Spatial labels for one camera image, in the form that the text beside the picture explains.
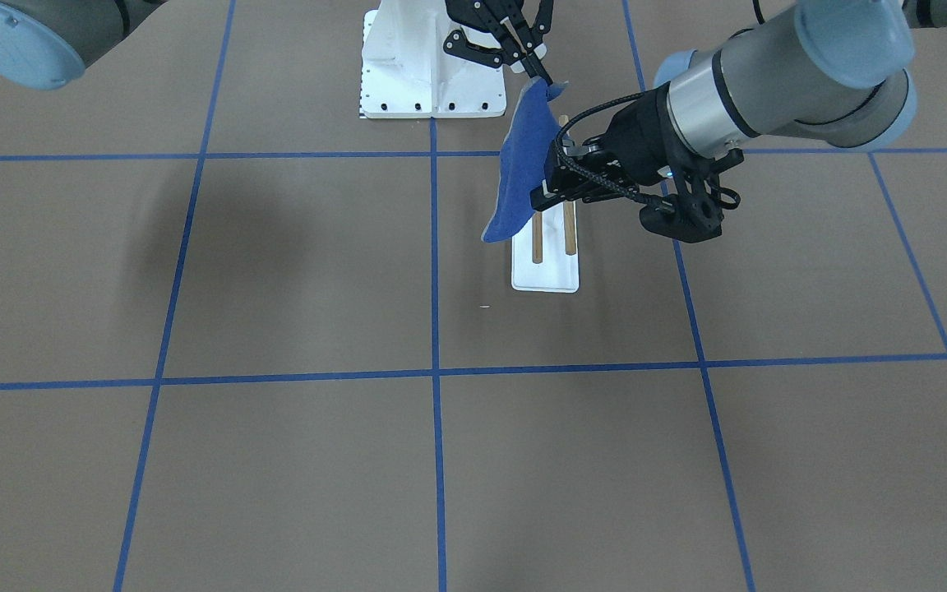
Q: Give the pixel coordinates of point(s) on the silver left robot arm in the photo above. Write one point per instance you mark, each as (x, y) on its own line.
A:
(834, 71)

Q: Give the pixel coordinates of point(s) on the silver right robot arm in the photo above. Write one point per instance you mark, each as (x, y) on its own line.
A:
(44, 45)

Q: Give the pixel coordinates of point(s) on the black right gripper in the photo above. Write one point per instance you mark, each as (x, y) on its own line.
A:
(496, 34)

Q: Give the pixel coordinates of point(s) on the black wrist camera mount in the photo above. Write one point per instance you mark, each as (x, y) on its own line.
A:
(693, 212)

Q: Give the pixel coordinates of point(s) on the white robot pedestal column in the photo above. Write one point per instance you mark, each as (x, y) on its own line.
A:
(416, 74)

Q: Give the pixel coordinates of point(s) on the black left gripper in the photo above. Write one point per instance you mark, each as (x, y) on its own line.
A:
(636, 136)

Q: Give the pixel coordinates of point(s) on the blue microfiber towel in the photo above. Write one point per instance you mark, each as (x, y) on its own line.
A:
(522, 158)

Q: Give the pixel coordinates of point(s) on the white rack base plate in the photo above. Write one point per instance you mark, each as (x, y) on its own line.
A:
(558, 273)

